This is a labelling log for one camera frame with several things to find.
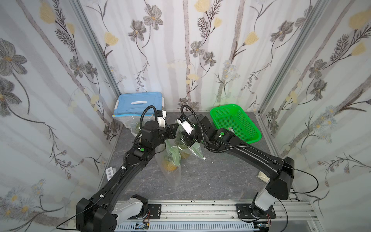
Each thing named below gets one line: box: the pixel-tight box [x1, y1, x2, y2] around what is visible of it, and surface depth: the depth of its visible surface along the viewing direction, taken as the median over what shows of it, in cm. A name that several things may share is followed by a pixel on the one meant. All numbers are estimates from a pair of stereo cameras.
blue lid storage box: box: [112, 91, 165, 116], surface depth 107 cm
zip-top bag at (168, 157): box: [155, 139, 182, 188], surface depth 72 cm
